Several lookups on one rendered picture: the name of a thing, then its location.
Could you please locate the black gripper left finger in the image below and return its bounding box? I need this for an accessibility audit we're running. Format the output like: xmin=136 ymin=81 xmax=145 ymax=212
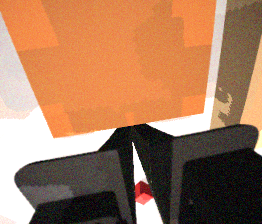
xmin=13 ymin=126 xmax=137 ymax=224

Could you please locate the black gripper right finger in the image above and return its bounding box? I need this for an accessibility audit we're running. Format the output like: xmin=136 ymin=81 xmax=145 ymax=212
xmin=130 ymin=123 xmax=260 ymax=224

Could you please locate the red cube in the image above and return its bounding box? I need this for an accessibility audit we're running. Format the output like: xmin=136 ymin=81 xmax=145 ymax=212
xmin=135 ymin=180 xmax=153 ymax=205

